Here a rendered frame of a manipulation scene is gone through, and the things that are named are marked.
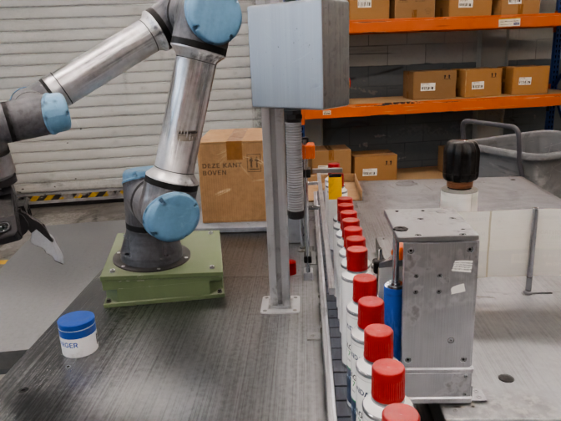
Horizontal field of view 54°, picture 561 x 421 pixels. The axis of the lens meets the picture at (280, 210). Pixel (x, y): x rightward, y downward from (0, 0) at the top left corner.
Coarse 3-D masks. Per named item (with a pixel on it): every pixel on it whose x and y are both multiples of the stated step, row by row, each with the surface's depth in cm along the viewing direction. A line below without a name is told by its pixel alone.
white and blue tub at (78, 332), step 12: (72, 312) 112; (84, 312) 112; (60, 324) 107; (72, 324) 107; (84, 324) 107; (60, 336) 108; (72, 336) 107; (84, 336) 108; (96, 336) 111; (72, 348) 108; (84, 348) 108; (96, 348) 111
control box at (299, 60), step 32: (320, 0) 95; (256, 32) 104; (288, 32) 100; (320, 32) 96; (256, 64) 106; (288, 64) 102; (320, 64) 98; (256, 96) 108; (288, 96) 103; (320, 96) 99
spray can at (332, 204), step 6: (342, 174) 141; (342, 180) 141; (342, 186) 141; (342, 192) 141; (330, 204) 142; (336, 204) 141; (330, 210) 143; (336, 210) 142; (330, 216) 143; (330, 222) 144; (330, 228) 144; (330, 234) 145; (330, 240) 145; (330, 246) 146
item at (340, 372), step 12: (324, 192) 205; (324, 252) 145; (324, 264) 137; (336, 312) 112; (336, 324) 107; (336, 336) 103; (336, 348) 98; (336, 360) 95; (336, 372) 91; (336, 384) 88; (336, 396) 85; (336, 408) 82; (348, 408) 82; (348, 420) 79
